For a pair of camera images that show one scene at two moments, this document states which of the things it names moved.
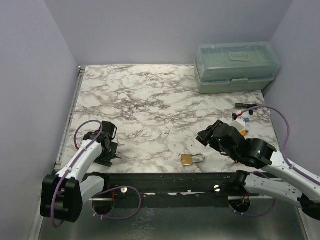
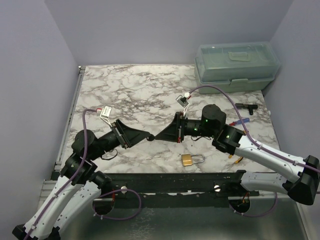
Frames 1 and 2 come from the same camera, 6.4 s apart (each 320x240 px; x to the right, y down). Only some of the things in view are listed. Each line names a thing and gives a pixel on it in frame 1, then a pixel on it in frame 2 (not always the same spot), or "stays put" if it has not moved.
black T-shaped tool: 241,105 stays put
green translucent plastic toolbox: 235,67 stays put
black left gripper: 105,160 -> 130,136
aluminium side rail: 70,118 stays put
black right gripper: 206,135 -> 173,132
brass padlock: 187,159 stays put
